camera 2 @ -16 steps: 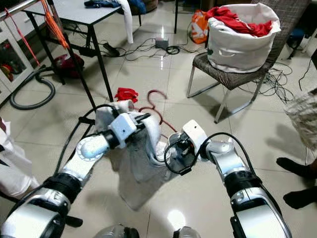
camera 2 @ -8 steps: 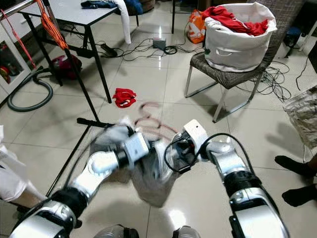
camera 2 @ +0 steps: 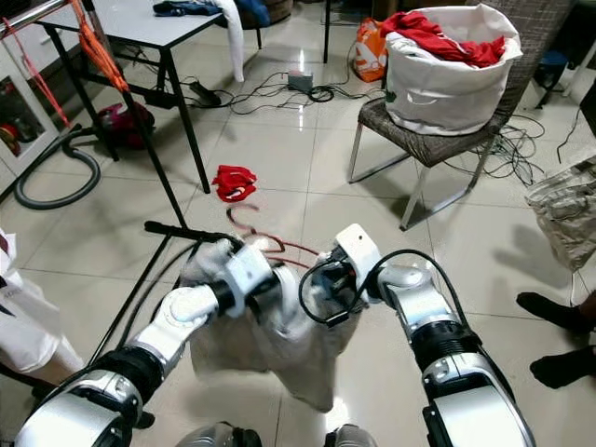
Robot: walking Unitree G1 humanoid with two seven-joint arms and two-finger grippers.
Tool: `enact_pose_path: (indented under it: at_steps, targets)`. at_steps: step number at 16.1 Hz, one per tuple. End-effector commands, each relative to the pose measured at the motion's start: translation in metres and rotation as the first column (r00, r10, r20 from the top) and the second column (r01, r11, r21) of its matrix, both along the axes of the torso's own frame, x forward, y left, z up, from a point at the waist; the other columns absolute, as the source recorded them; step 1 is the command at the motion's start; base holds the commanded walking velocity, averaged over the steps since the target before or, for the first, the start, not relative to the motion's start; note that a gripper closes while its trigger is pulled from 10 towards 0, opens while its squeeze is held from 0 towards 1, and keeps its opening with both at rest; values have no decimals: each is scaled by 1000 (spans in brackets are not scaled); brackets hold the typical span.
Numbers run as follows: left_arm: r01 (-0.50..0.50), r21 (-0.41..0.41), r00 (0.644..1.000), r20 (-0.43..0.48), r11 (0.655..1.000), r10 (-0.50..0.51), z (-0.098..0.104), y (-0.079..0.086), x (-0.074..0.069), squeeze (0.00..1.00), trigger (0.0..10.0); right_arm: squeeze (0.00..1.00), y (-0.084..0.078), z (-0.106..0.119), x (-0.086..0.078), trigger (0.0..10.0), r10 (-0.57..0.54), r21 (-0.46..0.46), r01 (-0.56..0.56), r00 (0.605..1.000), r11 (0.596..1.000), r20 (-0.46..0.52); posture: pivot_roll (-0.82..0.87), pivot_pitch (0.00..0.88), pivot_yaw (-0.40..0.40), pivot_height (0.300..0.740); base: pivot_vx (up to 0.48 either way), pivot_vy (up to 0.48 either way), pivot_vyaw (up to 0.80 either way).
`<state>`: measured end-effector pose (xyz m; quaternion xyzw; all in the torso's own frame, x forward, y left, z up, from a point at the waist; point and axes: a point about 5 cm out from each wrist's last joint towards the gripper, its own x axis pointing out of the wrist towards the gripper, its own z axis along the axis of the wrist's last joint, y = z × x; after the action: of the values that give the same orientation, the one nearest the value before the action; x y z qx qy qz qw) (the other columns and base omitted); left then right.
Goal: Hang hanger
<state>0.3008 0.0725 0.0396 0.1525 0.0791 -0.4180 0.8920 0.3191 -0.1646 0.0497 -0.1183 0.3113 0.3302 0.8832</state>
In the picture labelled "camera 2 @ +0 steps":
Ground black floor cable tangle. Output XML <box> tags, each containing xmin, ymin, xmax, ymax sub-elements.
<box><xmin>475</xmin><ymin>112</ymin><xmax>596</xmax><ymax>187</ymax></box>
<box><xmin>210</xmin><ymin>70</ymin><xmax>378</xmax><ymax>115</ymax></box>

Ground person leg black sock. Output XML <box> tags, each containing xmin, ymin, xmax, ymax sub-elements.
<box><xmin>517</xmin><ymin>291</ymin><xmax>596</xmax><ymax>336</ymax></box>
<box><xmin>529</xmin><ymin>347</ymin><xmax>596</xmax><ymax>390</ymax></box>

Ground grey power box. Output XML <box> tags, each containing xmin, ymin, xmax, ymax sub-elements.
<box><xmin>287</xmin><ymin>70</ymin><xmax>315</xmax><ymax>92</ymax></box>

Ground red vacuum cleaner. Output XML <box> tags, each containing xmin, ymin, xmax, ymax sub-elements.
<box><xmin>93</xmin><ymin>101</ymin><xmax>157</xmax><ymax>150</ymax></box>

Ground white table black legs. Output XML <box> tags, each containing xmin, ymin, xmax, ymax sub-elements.
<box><xmin>47</xmin><ymin>0</ymin><xmax>266</xmax><ymax>195</ymax></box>

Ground white laundry bag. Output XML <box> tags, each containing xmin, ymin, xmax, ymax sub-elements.
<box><xmin>385</xmin><ymin>3</ymin><xmax>522</xmax><ymax>136</ymax></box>

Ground black power strip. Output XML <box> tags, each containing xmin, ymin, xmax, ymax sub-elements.
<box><xmin>189</xmin><ymin>80</ymin><xmax>223</xmax><ymax>106</ymax></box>

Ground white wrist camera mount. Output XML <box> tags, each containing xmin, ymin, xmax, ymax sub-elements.
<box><xmin>223</xmin><ymin>244</ymin><xmax>276</xmax><ymax>318</ymax></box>
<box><xmin>333</xmin><ymin>223</ymin><xmax>381</xmax><ymax>285</ymax></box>

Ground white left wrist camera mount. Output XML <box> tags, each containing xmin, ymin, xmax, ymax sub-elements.
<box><xmin>223</xmin><ymin>244</ymin><xmax>276</xmax><ymax>318</ymax></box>

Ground person light patterned shorts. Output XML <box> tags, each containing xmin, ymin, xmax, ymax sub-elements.
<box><xmin>524</xmin><ymin>154</ymin><xmax>596</xmax><ymax>273</ymax></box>

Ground plaid cushion metal chair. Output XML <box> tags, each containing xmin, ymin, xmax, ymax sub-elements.
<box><xmin>346</xmin><ymin>0</ymin><xmax>574</xmax><ymax>232</ymax></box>

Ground thin red hanger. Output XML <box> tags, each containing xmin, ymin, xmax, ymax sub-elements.
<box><xmin>5</xmin><ymin>19</ymin><xmax>74</xmax><ymax>127</ymax></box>

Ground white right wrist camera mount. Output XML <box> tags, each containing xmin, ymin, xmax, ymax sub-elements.
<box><xmin>333</xmin><ymin>223</ymin><xmax>381</xmax><ymax>285</ymax></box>

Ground grey vacuum hose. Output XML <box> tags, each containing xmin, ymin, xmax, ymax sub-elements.
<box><xmin>14</xmin><ymin>129</ymin><xmax>103</xmax><ymax>210</ymax></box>

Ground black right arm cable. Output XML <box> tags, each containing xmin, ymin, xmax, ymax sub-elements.
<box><xmin>298</xmin><ymin>249</ymin><xmax>471</xmax><ymax>327</ymax></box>

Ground dark red plastic hanger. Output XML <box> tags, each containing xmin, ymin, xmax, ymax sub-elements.
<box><xmin>225</xmin><ymin>203</ymin><xmax>322</xmax><ymax>271</ymax></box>

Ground grey robot left leg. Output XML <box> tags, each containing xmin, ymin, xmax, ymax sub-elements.
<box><xmin>179</xmin><ymin>421</ymin><xmax>262</xmax><ymax>447</ymax></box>

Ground bunch of orange hangers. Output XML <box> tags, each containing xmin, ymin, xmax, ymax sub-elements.
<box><xmin>70</xmin><ymin>0</ymin><xmax>129</xmax><ymax>92</ymax></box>

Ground white black-print t-shirt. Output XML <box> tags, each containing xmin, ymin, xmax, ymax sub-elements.
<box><xmin>0</xmin><ymin>233</ymin><xmax>85</xmax><ymax>387</ymax></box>

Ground red crumpled cloth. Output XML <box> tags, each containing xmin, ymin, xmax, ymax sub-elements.
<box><xmin>211</xmin><ymin>164</ymin><xmax>258</xmax><ymax>203</ymax></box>

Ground orange white bag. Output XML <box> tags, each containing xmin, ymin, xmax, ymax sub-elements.
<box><xmin>354</xmin><ymin>17</ymin><xmax>390</xmax><ymax>83</ymax></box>

